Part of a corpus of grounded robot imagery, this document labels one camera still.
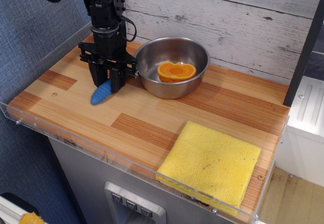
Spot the yellow folded cloth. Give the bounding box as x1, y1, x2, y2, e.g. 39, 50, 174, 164
156, 121, 261, 216

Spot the silver toy fridge cabinet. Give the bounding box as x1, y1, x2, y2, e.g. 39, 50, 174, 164
48, 136, 228, 224

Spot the silver metal bowl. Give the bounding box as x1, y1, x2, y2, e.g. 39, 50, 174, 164
135, 37, 210, 99

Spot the yellow object bottom left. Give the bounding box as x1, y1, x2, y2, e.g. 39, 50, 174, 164
18, 212, 45, 224

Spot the orange toy fruit slice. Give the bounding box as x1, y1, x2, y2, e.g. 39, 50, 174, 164
156, 62, 196, 83

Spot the clear acrylic table guard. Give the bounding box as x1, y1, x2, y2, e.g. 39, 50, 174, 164
1, 28, 289, 223

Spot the black vertical post right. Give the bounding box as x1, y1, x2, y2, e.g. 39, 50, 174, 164
283, 0, 323, 107

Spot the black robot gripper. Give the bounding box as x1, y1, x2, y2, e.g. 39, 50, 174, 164
78, 27, 138, 93

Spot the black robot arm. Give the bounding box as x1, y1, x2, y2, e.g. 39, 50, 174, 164
78, 0, 138, 93

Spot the blue handled metal fork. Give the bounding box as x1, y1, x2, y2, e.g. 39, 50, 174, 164
90, 79, 112, 105

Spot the white toy sink unit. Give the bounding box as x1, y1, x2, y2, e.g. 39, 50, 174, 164
275, 76, 323, 186

